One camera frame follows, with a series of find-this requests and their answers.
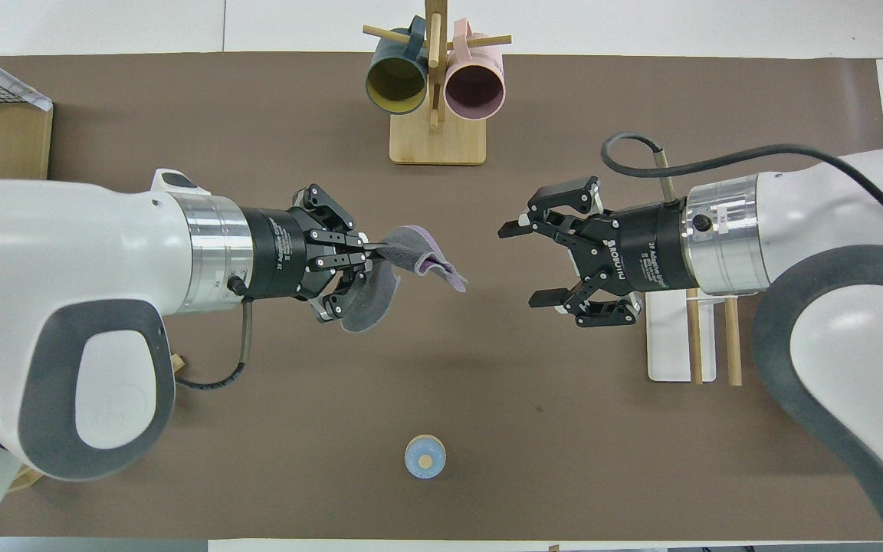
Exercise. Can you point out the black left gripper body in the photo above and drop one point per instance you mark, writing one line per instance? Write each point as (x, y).
(277, 253)

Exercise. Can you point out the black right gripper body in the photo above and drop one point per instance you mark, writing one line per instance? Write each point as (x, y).
(645, 249)

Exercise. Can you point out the purple grey towel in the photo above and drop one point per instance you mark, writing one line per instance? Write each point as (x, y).
(411, 249)

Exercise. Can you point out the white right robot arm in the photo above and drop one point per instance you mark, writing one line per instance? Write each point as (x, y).
(832, 207)

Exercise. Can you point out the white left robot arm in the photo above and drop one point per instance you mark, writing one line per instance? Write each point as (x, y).
(66, 245)

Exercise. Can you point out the white towel rack wooden bars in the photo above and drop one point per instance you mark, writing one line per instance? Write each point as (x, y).
(667, 353)

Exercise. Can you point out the wooden plate rack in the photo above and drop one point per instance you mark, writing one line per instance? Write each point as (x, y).
(178, 366)

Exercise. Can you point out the brown table mat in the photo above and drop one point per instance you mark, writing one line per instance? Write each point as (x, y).
(411, 383)

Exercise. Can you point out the wooden mug tree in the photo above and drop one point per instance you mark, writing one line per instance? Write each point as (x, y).
(438, 146)

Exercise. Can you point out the pink mug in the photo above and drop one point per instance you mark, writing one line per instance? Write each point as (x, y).
(474, 88)

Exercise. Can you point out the dark teal mug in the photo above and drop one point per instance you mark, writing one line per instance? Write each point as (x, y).
(395, 80)

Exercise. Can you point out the wooden shelf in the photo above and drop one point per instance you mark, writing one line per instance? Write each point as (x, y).
(4, 146)

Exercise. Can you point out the marble pattern paper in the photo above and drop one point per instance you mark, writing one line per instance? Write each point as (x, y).
(20, 90)

